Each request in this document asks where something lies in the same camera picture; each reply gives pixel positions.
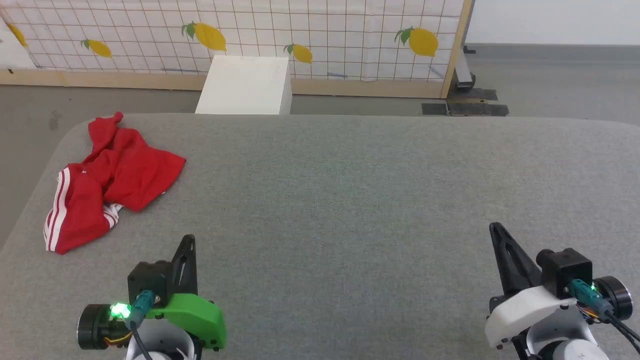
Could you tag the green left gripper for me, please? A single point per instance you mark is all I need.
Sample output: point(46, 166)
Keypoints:
point(195, 312)

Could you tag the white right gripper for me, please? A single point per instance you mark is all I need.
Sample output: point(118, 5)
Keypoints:
point(525, 310)

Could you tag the red and white basketball jersey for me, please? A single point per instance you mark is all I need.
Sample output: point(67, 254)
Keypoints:
point(125, 175)

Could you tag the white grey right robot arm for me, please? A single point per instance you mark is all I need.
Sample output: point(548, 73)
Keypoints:
point(565, 340)

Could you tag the black floor tape strip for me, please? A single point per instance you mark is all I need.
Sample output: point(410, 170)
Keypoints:
point(480, 109)
point(472, 94)

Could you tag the white rectangular box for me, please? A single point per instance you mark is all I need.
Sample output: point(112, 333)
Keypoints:
point(245, 85)

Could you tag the metal stand leg with caster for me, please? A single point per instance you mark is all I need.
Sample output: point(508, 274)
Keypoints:
point(463, 70)

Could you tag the lemon print partition panel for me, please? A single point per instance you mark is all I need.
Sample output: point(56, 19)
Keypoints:
point(340, 45)

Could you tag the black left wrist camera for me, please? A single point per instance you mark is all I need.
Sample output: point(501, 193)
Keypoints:
point(149, 277)

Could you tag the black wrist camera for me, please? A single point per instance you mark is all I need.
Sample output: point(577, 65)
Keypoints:
point(149, 277)
point(565, 272)

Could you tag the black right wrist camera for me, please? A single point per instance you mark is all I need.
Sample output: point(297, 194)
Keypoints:
point(565, 272)

